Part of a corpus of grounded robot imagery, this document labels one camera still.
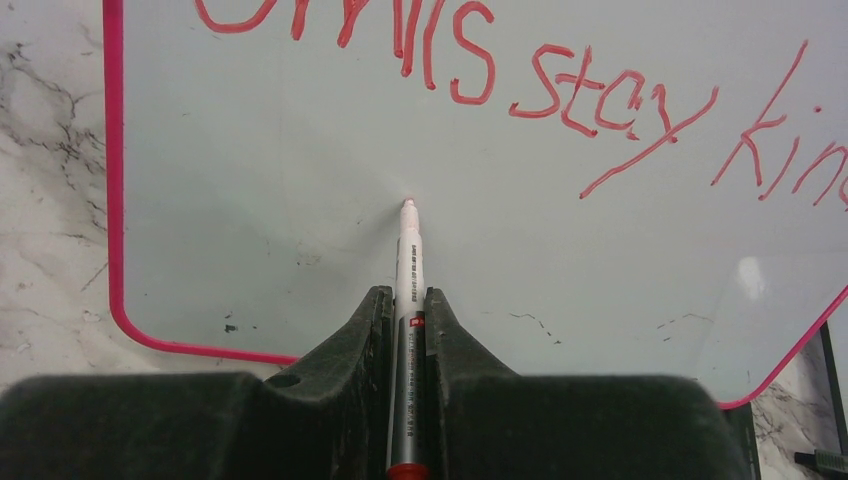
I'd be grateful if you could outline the pink framed whiteboard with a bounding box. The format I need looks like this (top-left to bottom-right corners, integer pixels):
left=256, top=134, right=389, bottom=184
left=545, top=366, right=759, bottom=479
left=103, top=1, right=847, bottom=407

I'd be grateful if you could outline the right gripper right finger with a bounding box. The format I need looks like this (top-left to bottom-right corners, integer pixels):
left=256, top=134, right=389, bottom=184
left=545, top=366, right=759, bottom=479
left=425, top=288, right=752, bottom=479

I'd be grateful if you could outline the red white marker pen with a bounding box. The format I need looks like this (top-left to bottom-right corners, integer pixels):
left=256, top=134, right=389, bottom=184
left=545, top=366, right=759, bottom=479
left=386, top=199, right=429, bottom=479

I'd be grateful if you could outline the black framed written whiteboard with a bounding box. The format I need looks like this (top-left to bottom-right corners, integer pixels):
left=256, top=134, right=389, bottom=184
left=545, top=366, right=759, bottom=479
left=819, top=322, right=847, bottom=456

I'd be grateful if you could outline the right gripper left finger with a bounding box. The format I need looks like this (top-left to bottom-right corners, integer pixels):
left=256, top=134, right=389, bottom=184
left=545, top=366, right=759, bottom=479
left=1, top=286, right=392, bottom=479

